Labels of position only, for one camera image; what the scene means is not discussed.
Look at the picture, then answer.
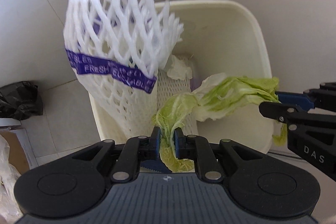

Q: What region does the green cabbage leaf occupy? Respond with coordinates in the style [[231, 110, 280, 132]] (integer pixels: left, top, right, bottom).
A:
[[152, 76, 289, 173]]

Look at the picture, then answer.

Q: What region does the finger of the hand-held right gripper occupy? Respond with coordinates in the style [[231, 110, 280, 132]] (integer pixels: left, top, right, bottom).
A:
[[275, 82, 336, 109], [259, 101, 336, 130]]

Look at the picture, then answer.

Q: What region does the beige trash bin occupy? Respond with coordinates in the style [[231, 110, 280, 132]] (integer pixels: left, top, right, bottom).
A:
[[88, 0, 272, 174]]

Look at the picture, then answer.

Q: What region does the clear plastic bag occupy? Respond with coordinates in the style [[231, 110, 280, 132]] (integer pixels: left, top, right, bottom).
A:
[[0, 135, 23, 224]]

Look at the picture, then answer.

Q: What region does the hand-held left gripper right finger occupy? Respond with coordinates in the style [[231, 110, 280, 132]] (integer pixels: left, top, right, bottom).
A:
[[175, 128, 263, 182]]

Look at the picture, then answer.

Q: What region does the black plastic bag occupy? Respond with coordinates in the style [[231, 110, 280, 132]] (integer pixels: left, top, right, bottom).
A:
[[0, 81, 44, 121]]

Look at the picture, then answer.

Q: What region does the coarse white foam net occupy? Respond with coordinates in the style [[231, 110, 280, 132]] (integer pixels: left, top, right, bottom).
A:
[[63, 0, 185, 139]]

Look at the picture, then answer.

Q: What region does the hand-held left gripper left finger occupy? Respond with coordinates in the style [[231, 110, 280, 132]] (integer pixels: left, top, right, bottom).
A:
[[72, 126, 161, 182]]

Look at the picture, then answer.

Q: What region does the cardboard box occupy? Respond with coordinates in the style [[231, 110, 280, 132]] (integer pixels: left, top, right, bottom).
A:
[[0, 128, 36, 177]]

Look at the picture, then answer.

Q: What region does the fine white foam net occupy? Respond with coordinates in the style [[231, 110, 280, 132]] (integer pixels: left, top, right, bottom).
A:
[[156, 55, 201, 135]]

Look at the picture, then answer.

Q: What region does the dark blue snack wrapper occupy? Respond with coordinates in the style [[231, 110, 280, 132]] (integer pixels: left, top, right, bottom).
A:
[[140, 161, 172, 174]]

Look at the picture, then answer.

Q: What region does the white tissue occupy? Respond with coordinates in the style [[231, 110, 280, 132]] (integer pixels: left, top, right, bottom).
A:
[[167, 55, 193, 80]]

